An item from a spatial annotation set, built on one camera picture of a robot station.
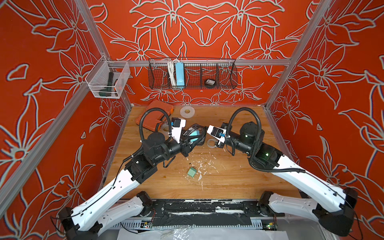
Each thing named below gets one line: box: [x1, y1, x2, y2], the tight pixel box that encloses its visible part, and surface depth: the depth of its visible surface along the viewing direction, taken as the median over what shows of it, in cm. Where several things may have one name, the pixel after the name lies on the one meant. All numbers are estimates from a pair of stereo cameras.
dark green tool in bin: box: [98, 71, 114, 97], surface depth 81 cm
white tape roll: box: [180, 106, 195, 119], surface depth 116 cm
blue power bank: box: [175, 62, 185, 87], surface depth 92 cm
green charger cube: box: [187, 167, 197, 178], surface depth 85 cm
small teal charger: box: [189, 130, 200, 137], surface depth 58 cm
